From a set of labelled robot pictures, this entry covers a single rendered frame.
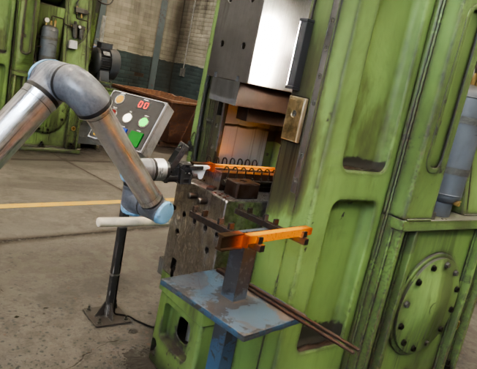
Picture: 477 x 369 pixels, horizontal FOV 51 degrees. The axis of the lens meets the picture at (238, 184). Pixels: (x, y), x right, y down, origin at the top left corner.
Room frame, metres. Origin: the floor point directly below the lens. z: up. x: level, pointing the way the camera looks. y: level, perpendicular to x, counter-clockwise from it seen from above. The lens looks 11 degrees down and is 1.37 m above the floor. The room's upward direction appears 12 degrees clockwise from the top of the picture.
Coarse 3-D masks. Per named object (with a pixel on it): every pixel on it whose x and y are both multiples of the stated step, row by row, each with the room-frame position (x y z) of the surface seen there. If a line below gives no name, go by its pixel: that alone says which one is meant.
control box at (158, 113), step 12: (132, 96) 2.50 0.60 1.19; (120, 108) 2.48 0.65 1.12; (132, 108) 2.45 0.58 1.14; (156, 108) 2.41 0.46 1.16; (168, 108) 2.43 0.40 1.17; (120, 120) 2.43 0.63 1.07; (132, 120) 2.41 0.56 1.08; (156, 120) 2.37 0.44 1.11; (168, 120) 2.44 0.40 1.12; (144, 132) 2.35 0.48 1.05; (156, 132) 2.37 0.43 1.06; (144, 144) 2.31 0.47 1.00; (156, 144) 2.38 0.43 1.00; (144, 156) 2.32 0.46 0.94
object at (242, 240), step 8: (224, 232) 1.30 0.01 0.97; (232, 232) 1.31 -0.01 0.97; (240, 232) 1.33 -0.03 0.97; (256, 232) 1.40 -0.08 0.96; (264, 232) 1.41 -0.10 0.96; (272, 232) 1.43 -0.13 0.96; (280, 232) 1.45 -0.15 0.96; (288, 232) 1.48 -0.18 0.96; (296, 232) 1.51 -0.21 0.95; (224, 240) 1.28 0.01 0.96; (232, 240) 1.30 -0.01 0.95; (240, 240) 1.33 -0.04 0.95; (248, 240) 1.32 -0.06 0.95; (264, 240) 1.39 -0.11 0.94; (272, 240) 1.42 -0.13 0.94; (216, 248) 1.28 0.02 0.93; (224, 248) 1.28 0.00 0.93; (232, 248) 1.30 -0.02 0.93; (240, 248) 1.32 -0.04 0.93
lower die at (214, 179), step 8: (216, 168) 2.08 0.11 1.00; (232, 168) 2.13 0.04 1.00; (208, 176) 2.11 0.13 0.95; (216, 176) 2.07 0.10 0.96; (224, 176) 2.05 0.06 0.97; (232, 176) 2.08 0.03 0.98; (240, 176) 2.10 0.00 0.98; (248, 176) 2.13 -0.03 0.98; (256, 176) 2.16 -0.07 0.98; (264, 176) 2.19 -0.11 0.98; (272, 176) 2.22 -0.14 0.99; (208, 184) 2.10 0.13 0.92; (216, 184) 2.06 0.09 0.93
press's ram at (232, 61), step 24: (240, 0) 2.12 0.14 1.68; (264, 0) 2.00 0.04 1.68; (288, 0) 2.08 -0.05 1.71; (216, 24) 2.23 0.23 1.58; (240, 24) 2.10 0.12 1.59; (264, 24) 2.02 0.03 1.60; (288, 24) 2.09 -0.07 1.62; (216, 48) 2.21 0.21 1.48; (240, 48) 2.07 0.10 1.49; (264, 48) 2.03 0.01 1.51; (288, 48) 2.11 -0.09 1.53; (216, 72) 2.19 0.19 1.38; (240, 72) 2.05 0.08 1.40; (264, 72) 2.05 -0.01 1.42; (288, 72) 2.13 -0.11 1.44
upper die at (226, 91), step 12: (216, 84) 2.17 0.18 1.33; (228, 84) 2.10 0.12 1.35; (240, 84) 2.04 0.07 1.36; (216, 96) 2.15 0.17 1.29; (228, 96) 2.08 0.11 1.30; (240, 96) 2.05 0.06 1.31; (252, 96) 2.09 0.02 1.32; (264, 96) 2.13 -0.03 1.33; (276, 96) 2.17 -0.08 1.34; (288, 96) 2.21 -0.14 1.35; (264, 108) 2.14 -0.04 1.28; (276, 108) 2.18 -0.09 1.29
